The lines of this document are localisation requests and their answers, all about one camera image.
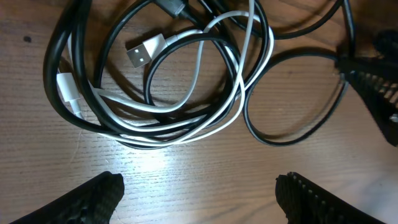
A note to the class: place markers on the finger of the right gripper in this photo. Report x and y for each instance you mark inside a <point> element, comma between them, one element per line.
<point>375,81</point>

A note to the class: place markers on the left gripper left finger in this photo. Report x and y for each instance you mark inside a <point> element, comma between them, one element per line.
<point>91,202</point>

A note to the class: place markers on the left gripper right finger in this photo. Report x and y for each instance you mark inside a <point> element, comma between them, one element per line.
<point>303,201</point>

